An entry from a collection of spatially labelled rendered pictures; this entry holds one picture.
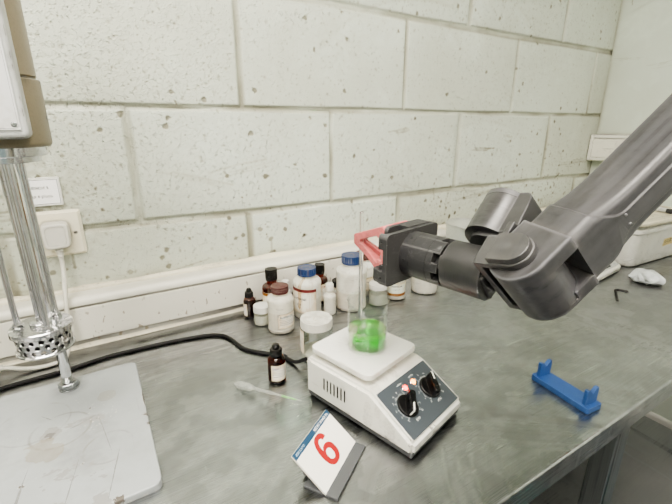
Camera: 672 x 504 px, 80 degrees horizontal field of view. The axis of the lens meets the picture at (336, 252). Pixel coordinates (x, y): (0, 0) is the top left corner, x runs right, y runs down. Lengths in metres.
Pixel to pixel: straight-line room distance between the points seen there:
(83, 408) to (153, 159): 0.46
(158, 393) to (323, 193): 0.59
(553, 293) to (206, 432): 0.48
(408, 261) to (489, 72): 0.99
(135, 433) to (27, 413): 0.18
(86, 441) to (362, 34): 0.97
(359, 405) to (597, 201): 0.38
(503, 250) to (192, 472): 0.45
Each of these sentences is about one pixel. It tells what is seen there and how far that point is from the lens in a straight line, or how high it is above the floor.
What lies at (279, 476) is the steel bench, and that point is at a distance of 0.57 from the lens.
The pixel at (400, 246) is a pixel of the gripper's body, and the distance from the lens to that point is 0.49.
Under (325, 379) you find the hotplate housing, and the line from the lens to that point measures 0.63.
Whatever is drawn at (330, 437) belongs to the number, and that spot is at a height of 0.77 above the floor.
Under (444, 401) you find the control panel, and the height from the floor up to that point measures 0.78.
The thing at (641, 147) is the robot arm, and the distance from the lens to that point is 0.47.
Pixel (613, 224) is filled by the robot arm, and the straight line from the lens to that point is 0.43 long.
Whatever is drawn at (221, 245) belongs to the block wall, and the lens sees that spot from 0.95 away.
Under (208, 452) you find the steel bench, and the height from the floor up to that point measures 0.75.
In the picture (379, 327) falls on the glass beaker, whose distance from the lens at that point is 0.59.
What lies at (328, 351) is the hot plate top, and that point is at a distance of 0.62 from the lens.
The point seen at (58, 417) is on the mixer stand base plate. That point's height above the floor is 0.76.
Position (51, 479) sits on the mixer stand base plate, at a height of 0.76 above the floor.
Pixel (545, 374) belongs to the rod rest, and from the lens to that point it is 0.79.
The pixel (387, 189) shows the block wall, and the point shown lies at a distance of 1.14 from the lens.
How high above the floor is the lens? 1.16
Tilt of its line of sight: 18 degrees down
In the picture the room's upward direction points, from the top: straight up
